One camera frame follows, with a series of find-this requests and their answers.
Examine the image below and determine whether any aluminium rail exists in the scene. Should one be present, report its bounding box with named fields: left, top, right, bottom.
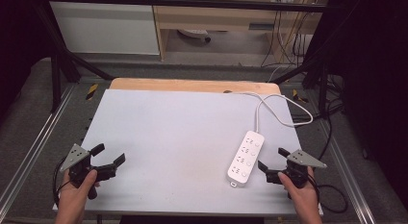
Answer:
left=0, top=84, right=77, bottom=212
left=316, top=117, right=377, bottom=224

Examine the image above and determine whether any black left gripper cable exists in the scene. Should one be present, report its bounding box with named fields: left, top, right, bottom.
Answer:
left=52, top=156, right=72, bottom=207

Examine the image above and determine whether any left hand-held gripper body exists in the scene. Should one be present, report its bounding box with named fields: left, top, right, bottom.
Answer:
left=59, top=142, right=118, bottom=200

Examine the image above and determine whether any person's left hand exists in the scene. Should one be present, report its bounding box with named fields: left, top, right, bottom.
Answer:
left=57, top=168, right=101, bottom=218

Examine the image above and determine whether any white chair base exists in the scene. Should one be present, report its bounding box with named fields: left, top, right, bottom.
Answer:
left=177, top=28, right=213, bottom=44

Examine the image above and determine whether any white cabinet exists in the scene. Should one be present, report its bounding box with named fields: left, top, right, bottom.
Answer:
left=49, top=0, right=161, bottom=56

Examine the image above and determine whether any white table cover board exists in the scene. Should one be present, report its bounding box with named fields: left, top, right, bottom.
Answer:
left=52, top=88, right=324, bottom=217

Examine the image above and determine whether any bundle of hanging cables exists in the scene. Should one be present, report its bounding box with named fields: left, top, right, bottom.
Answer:
left=260, top=2, right=321, bottom=68

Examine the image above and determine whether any person's right hand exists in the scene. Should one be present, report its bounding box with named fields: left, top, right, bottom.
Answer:
left=277, top=166, right=321, bottom=216

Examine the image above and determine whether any white power strip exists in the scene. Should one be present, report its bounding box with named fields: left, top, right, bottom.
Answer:
left=226, top=130, right=266, bottom=188

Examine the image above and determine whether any black metal frame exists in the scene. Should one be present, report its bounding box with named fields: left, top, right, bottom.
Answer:
left=33, top=0, right=333, bottom=120

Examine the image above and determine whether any wooden desk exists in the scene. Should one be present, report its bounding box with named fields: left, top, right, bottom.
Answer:
left=149, top=0, right=331, bottom=63

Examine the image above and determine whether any black curtain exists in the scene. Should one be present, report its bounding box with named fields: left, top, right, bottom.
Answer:
left=0, top=0, right=54, bottom=126
left=323, top=0, right=408, bottom=212

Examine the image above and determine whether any white power strip cable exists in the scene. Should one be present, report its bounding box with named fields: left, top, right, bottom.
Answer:
left=224, top=90, right=315, bottom=134

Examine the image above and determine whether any black floor cable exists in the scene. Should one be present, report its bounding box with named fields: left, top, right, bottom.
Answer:
left=293, top=74, right=345, bottom=162

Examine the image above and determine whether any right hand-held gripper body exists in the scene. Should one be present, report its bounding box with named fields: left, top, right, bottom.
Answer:
left=265, top=148, right=328, bottom=189

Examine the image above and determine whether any wooden table board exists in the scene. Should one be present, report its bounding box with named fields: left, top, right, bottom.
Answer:
left=109, top=77, right=282, bottom=96

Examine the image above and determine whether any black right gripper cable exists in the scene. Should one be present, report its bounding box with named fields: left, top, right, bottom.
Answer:
left=307, top=171, right=349, bottom=214

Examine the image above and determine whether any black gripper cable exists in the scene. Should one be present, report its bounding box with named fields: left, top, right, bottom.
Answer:
left=52, top=156, right=72, bottom=207
left=307, top=171, right=349, bottom=214

